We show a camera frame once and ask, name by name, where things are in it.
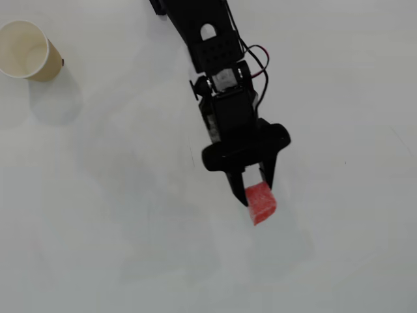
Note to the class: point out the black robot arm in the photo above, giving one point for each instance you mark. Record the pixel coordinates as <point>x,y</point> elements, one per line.
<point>208,32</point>

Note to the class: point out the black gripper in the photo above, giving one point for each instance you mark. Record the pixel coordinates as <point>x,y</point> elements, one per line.
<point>245,150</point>

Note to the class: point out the red foam cube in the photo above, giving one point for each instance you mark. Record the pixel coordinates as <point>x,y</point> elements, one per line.
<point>260,202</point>

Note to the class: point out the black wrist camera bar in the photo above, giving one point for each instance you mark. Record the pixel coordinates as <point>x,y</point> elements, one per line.
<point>247,150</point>

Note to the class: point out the beige paper cup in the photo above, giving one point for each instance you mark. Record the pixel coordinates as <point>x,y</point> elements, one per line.
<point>23,49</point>

